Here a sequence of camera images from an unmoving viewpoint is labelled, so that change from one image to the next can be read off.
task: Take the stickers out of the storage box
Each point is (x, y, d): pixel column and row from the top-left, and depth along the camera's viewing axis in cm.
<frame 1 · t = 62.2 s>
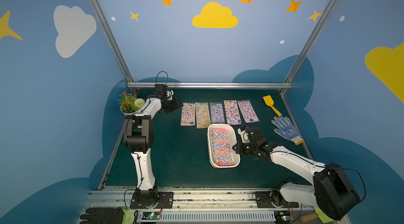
left hand: (183, 104, 100), fingers open
right hand: (235, 145, 87), fingers closed
pink blue cat sticker sheet: (222, 152, 86), point 7 cm above the table
pink bonbon drop sticker sheet: (188, 114, 110), on the table
green panda sticker sheet: (202, 115, 110), on the table
purple sticker sheet: (217, 113, 110), on the table
pink blue sticker sheet: (232, 112, 113), on the table
pink bear sticker sheet: (248, 111, 113), on the table
white pot artificial flowers: (129, 104, 95), point 16 cm above the table
yellow toy shovel: (269, 101, 118), on the table
blue dotted work glove: (288, 129, 103), on the table

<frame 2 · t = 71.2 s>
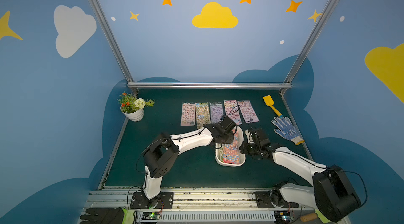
left hand: (234, 138, 86), fingers open
right hand: (241, 145, 89), fingers closed
pink blue cat sticker sheet: (231, 151, 88), point 5 cm above the table
the other named things where they were.

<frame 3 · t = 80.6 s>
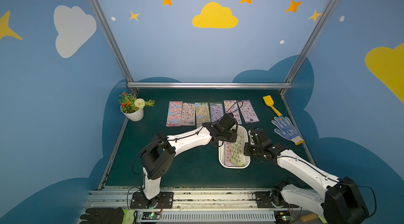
left hand: (239, 136, 83), fingers closed
right hand: (247, 146, 87), fingers closed
pink blue cat sticker sheet: (174, 113, 110), on the table
pale green sticker sheet: (237, 150, 87), point 6 cm above the table
light pink sticker sheet: (228, 153, 88), point 4 cm above the table
the other named things where they were.

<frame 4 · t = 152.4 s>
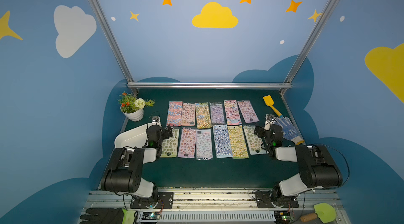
left hand: (164, 124, 94), fingers open
right hand: (267, 122, 95), fingers open
white plastic storage box: (135, 138, 97), on the table
pale green sticker sheet: (170, 145, 95), on the table
light pink sticker sheet: (187, 144, 96), on the table
white lilac sticker sheet: (204, 147, 95), on the table
blue penguin sticker sheet: (222, 143, 95), on the table
yellow green sticker sheet: (238, 144, 95), on the table
white green frog sticker sheet: (254, 141, 98), on the table
the other named things where they were.

